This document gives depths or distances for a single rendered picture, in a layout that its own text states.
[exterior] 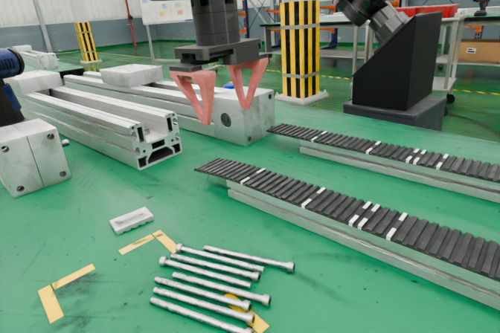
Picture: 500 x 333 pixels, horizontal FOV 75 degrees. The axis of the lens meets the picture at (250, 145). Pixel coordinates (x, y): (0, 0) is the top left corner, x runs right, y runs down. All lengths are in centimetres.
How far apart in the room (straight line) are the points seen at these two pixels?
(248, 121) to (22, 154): 39
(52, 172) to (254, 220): 37
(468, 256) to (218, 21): 35
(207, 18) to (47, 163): 38
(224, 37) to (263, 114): 30
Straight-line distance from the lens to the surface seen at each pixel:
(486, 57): 531
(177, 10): 657
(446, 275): 38
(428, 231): 38
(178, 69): 42
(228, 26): 42
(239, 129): 66
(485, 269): 36
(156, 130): 67
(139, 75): 97
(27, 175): 65
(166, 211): 49
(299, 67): 390
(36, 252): 49
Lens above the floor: 103
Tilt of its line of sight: 22 degrees down
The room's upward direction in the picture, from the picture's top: 4 degrees counter-clockwise
